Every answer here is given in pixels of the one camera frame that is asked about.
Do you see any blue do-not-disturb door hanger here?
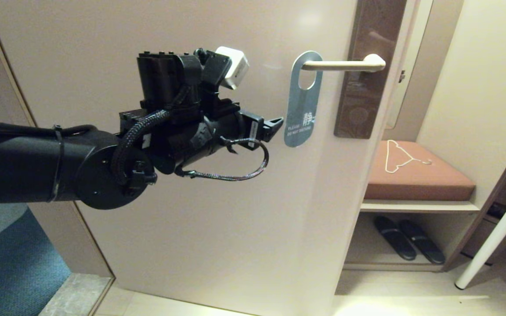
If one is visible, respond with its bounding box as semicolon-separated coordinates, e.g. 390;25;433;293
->
284;51;323;147

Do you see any beige room door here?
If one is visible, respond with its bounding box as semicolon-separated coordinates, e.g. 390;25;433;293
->
0;0;408;316

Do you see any brown metal lock plate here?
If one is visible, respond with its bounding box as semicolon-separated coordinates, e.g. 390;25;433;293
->
334;0;407;140

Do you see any brown seat cushion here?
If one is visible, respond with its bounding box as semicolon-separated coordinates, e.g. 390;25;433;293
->
365;140;476;202

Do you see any black slipper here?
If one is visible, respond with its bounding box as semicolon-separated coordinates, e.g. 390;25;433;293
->
374;216;417;262
399;219;446;266

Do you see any white table leg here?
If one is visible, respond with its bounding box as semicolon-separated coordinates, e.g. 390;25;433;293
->
454;147;506;291

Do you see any black braided sleeve cable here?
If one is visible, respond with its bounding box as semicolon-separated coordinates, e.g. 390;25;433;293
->
112;110;270;181

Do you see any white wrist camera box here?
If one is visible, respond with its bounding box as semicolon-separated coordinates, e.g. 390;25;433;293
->
215;46;250;90

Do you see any brass lever door handle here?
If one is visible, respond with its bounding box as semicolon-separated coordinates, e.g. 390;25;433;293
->
301;54;386;72

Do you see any black smooth arm cable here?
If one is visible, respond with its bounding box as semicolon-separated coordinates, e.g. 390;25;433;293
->
0;116;98;136

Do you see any white wire clothes hanger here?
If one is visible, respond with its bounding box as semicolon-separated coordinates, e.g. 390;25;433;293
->
384;140;432;175

